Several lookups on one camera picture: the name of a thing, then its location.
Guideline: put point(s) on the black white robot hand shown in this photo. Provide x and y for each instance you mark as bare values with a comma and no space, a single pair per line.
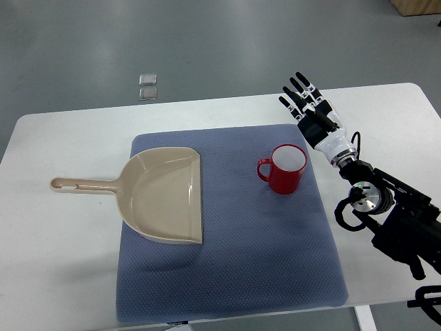
318,122

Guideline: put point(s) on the red cup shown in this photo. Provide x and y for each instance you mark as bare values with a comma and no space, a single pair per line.
283,170

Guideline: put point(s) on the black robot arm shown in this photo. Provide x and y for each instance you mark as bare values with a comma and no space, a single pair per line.
403,220

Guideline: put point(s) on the beige plastic dustpan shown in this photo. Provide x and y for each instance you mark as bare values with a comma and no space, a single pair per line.
158,194

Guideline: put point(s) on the wooden box corner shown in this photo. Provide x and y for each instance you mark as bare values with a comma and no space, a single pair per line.
409,8

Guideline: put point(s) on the blue-grey fabric mat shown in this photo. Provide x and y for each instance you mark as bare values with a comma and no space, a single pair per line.
262,251

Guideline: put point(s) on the lower metal floor plate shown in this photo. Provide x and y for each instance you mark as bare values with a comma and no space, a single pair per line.
149,93

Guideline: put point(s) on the white table leg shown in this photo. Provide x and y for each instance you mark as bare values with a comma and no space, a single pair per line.
365,318

